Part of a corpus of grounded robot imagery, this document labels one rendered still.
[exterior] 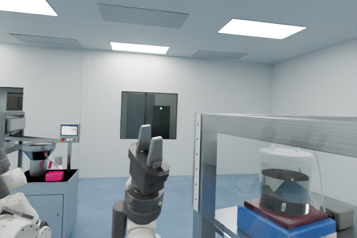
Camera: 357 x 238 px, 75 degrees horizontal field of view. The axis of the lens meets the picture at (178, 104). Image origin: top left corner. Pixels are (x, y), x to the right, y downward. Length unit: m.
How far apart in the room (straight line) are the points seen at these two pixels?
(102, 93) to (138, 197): 5.10
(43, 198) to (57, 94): 3.09
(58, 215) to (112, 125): 2.88
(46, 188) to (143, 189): 2.62
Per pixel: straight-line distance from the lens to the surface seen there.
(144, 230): 0.59
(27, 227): 0.72
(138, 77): 5.58
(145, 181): 0.48
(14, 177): 1.02
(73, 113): 5.68
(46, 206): 3.15
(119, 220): 0.61
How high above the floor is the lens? 1.62
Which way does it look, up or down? 1 degrees up
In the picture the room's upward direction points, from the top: 2 degrees clockwise
